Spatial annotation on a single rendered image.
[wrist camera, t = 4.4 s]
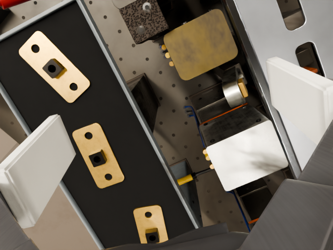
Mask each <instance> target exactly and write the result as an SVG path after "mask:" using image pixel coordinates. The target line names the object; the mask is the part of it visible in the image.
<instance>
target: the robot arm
mask: <svg viewBox="0 0 333 250"><path fill-rule="evenodd" d="M266 67H267V74H268V81H269V88H270V95H271V102H272V106H274V107H275V108H276V109H277V110H278V111H279V112H280V113H281V114H283V115H284V116H285V117H286V118H287V119H288V120H289V121H290V122H292V123H293V124H294V125H295V126H296V127H297V128H298V129H299V130H301V131H302V132H303V133H304V134H305V135H306V136H307V137H308V138H310V139H311V140H312V141H313V142H314V143H315V144H316V145H317V147H316V148H315V150H314V152H313V154H312V155H311V157H310V159H309V160H308V162H307V164H306V165H305V167H304V169H303V171H302V172H301V174H300V176H299V177H298V179H297V180H292V179H285V180H284V181H283V182H282V183H281V184H280V186H279V188H278V189H277V191H276V192H275V194H274V196H273V197H272V199H271V200H270V202H269V203H268V205H267V206H266V208H265V210H264V211H263V213H262V214H261V216H260V217H259V219H258V220H257V222H256V224H255V225H254V227H253V228H252V230H251V231H250V233H244V232H229V231H228V227H227V224H226V222H224V223H219V224H215V225H210V226H206V227H202V228H197V229H193V230H191V231H188V232H186V233H184V234H181V235H179V236H177V237H174V238H172V239H170V240H167V241H165V242H162V243H146V244H125V245H120V246H116V247H112V248H107V249H103V250H333V79H332V78H325V77H322V76H320V75H318V74H315V73H313V72H311V71H308V70H306V69H304V68H301V67H299V66H297V65H295V64H292V63H290V62H287V61H285V60H283V59H281V58H278V57H273V58H269V59H267V61H266ZM75 155H76V153H75V150H74V148H73V146H72V143H71V141H70V138H69V136H68V134H67V131H66V129H65V127H64V124H63V122H62V119H61V117H60V116H59V115H58V114H56V115H52V116H49V117H48V118H47V119H46V120H45V121H44V122H43V123H42V124H41V125H40V126H39V127H38V128H37V129H36V130H35V131H34V132H33V133H32V134H31V135H29V136H28V137H27V138H26V139H25V140H24V141H23V142H22V143H21V144H20V145H19V146H18V147H17V148H16V149H15V150H14V151H13V152H12V153H11V154H10V155H9V156H8V157H7V158H6V159H5V160H4V161H3V162H2V163H1V164H0V250H39V248H38V247H37V246H36V244H35V243H34V242H33V240H32V239H31V238H28V237H27V235H26V234H25V232H24V231H23V229H24V228H29V227H33V226H35V224H36V222H37V221H38V219H39V217H40V215H41V214H42V212H43V210H44V209H45V207H46V205H47V203H48V202H49V200H50V198H51V196H52V195H53V193H54V191H55V189H56V188H57V186H58V184H59V183H60V181H61V179H62V177H63V176H64V174H65V172H66V170H67V169H68V167H69V165H70V164H71V162H72V160H73V158H74V157H75ZM22 228H23V229H22Z"/></svg>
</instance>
